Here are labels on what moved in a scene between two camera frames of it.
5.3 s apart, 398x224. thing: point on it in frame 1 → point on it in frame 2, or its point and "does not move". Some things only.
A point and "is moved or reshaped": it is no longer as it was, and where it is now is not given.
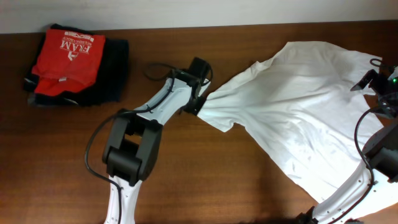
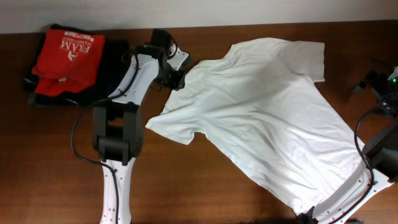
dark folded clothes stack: x=110 y=84 does not move
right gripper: x=369 y=78 does not move
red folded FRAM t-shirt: x=67 y=61 does not move
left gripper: x=195 y=105 → x=175 y=78
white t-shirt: x=300 y=102 is moved or reshaped
